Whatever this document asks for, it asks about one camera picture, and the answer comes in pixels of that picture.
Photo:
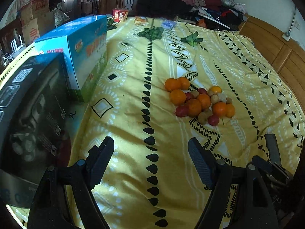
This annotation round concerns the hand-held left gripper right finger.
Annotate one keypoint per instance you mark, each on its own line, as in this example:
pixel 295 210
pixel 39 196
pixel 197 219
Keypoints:
pixel 201 162

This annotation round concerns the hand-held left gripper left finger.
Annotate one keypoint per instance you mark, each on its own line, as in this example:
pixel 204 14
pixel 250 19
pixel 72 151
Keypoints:
pixel 100 169

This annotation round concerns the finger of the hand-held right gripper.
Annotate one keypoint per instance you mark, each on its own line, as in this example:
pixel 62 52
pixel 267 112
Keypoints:
pixel 272 148

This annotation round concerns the red tomato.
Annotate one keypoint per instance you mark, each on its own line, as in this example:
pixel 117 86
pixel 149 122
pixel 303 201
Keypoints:
pixel 202 91
pixel 181 111
pixel 189 96
pixel 213 120

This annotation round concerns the yellow patterned blanket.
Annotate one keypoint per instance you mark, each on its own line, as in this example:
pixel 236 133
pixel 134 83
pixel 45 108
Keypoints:
pixel 133 128

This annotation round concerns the pile of oranges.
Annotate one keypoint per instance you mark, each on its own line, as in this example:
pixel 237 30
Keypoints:
pixel 193 107

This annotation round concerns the large black box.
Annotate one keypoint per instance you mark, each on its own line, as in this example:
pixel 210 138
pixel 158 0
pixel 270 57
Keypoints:
pixel 31 114

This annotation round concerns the wooden panel furniture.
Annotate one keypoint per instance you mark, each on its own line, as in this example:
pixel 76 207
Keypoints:
pixel 278 57

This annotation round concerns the blue and green cardboard box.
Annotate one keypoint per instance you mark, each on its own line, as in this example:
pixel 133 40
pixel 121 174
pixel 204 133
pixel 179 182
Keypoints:
pixel 78 52

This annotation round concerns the leafy green vegetable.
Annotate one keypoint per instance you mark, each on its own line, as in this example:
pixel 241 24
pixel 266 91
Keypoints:
pixel 110 23
pixel 191 39
pixel 151 32

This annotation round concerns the orange plastic bag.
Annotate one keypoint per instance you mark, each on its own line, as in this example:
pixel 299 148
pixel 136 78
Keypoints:
pixel 202 23

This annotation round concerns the blue and white packet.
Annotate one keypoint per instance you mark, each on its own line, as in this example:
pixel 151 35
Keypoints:
pixel 168 24

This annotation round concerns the brown cardboard box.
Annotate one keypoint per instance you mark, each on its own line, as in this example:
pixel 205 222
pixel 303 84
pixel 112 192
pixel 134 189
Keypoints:
pixel 35 30
pixel 35 6

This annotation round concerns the orange bread packet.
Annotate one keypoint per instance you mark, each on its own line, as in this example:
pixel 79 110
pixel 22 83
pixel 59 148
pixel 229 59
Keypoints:
pixel 141 21

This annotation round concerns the red snack box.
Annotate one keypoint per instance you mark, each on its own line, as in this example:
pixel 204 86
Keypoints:
pixel 120 15

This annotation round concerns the white patterned bag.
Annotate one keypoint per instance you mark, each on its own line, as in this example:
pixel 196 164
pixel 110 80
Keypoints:
pixel 60 16

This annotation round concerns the dark red-brown cabinet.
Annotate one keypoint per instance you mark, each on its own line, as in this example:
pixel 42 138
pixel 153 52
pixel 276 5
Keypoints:
pixel 7 35

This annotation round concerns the pile of clothes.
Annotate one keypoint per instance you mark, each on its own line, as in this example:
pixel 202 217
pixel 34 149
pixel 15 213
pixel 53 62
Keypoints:
pixel 185 0

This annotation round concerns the wooden chair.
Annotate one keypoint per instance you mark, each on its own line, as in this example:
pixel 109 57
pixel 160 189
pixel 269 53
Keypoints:
pixel 128 0

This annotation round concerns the white wall socket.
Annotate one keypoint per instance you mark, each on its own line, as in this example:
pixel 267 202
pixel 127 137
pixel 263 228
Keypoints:
pixel 286 37

